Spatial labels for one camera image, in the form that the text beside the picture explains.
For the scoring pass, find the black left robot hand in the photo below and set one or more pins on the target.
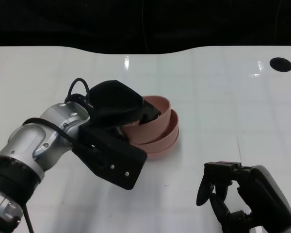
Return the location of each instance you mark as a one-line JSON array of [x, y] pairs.
[[114, 102]]

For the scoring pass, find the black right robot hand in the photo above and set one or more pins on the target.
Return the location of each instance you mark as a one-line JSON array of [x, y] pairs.
[[259, 194]]

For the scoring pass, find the pink bowl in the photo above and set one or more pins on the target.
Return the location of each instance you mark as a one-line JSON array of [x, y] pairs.
[[165, 151], [148, 132], [169, 128]]

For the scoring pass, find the black round table grommet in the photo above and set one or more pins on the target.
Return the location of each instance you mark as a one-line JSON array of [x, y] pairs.
[[280, 64]]

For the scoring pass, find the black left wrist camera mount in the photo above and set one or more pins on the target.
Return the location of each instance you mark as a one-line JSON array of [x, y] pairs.
[[114, 160]]

